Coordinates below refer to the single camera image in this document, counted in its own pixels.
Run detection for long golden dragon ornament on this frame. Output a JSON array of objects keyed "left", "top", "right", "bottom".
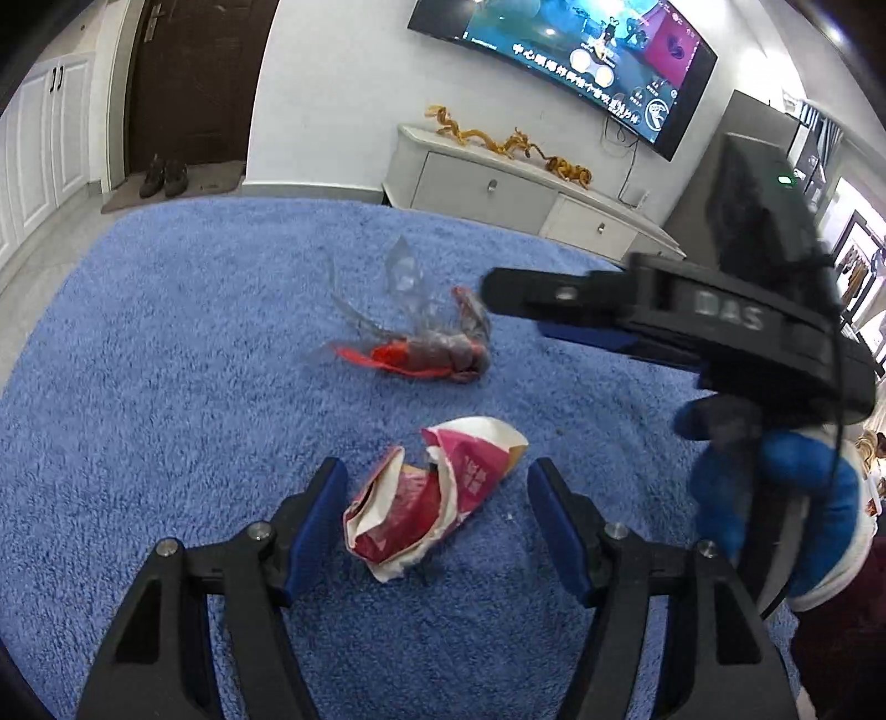
[{"left": 425, "top": 105, "right": 548, "bottom": 162}]

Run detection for dark brown door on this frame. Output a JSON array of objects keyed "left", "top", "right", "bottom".
[{"left": 125, "top": 0, "right": 279, "bottom": 184}]

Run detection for small golden ornament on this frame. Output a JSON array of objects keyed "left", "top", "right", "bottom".
[{"left": 543, "top": 156, "right": 593, "bottom": 189}]

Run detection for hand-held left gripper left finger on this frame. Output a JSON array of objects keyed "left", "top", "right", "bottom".
[{"left": 75, "top": 457, "right": 349, "bottom": 720}]

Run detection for brown door mat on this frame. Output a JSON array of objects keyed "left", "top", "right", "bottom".
[{"left": 101, "top": 161, "right": 246, "bottom": 214}]

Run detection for wall-mounted television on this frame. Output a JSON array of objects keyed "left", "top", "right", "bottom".
[{"left": 407, "top": 0, "right": 719, "bottom": 162}]

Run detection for television cables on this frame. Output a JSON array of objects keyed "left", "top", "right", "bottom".
[{"left": 602, "top": 114, "right": 648, "bottom": 205}]

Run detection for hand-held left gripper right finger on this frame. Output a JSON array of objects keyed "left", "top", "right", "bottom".
[{"left": 527, "top": 457, "right": 797, "bottom": 720}]

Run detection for white wardrobe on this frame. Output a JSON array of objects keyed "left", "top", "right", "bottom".
[{"left": 0, "top": 52, "right": 94, "bottom": 271}]

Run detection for white TV cabinet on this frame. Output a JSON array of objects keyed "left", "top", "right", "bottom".
[{"left": 382, "top": 123, "right": 686, "bottom": 260}]

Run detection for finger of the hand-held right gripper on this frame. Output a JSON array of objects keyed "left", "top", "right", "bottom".
[
  {"left": 481, "top": 256, "right": 652, "bottom": 325},
  {"left": 538, "top": 322, "right": 703, "bottom": 375}
]

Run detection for clear plastic red wrapper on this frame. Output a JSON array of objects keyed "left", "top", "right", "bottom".
[{"left": 305, "top": 235, "right": 494, "bottom": 384}]

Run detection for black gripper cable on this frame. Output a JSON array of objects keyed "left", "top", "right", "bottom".
[{"left": 758, "top": 259, "right": 852, "bottom": 620}]

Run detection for person's right hand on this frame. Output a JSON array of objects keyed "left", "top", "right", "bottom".
[{"left": 674, "top": 400, "right": 879, "bottom": 612}]

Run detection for blue shaggy rug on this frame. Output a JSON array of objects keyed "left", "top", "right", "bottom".
[{"left": 0, "top": 197, "right": 804, "bottom": 720}]

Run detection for red and white paper wrapper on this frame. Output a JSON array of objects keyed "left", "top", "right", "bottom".
[{"left": 342, "top": 415, "right": 530, "bottom": 584}]

